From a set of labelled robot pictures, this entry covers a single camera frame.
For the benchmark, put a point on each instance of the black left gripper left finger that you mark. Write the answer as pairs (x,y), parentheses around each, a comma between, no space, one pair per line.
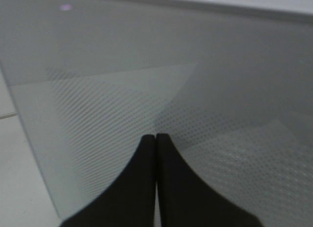
(130,200)

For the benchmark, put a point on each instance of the white microwave door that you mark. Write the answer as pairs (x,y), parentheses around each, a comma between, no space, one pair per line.
(232,87)

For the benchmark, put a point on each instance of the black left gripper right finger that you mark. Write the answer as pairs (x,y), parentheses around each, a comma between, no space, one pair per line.
(185,200)

